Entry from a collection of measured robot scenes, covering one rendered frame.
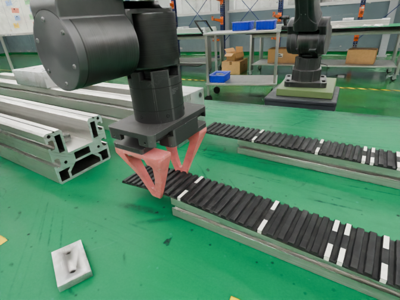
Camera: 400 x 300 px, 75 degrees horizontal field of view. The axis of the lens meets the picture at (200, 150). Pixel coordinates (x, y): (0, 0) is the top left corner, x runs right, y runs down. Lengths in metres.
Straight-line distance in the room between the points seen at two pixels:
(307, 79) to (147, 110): 0.64
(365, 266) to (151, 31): 0.27
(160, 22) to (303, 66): 0.64
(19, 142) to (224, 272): 0.39
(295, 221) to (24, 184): 0.41
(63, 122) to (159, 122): 0.28
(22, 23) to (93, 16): 6.24
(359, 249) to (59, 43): 0.29
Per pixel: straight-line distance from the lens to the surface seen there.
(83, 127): 0.48
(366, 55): 5.15
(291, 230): 0.28
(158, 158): 0.27
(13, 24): 6.59
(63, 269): 0.31
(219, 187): 0.32
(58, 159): 0.45
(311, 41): 0.81
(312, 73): 0.85
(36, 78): 0.82
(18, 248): 0.37
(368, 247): 0.28
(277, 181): 0.40
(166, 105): 0.27
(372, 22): 5.23
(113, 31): 0.23
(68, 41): 0.21
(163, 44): 0.26
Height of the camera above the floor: 1.00
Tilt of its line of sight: 26 degrees down
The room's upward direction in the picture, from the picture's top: 4 degrees counter-clockwise
